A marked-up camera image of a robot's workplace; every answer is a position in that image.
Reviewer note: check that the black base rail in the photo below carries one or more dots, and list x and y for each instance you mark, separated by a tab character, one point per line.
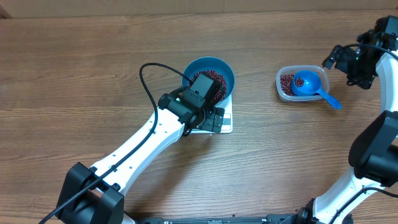
202	221

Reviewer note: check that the blue measuring scoop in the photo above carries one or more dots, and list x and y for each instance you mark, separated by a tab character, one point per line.
308	83

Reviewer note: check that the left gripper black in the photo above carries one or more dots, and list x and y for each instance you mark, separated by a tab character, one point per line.
208	123

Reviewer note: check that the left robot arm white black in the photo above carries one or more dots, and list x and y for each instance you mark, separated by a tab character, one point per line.
96	194

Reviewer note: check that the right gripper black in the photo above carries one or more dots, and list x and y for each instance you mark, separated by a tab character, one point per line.
364	82

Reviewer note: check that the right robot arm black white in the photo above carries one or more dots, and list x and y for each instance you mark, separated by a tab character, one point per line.
372	156

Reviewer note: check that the clear plastic container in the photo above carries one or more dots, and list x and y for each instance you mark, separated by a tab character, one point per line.
290	71

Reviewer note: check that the teal blue bowl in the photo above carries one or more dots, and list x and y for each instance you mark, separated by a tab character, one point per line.
220	67

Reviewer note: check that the red beans in bowl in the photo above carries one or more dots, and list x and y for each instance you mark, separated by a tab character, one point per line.
221	94

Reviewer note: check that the white kitchen scale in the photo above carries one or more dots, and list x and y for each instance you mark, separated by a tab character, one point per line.
227	126

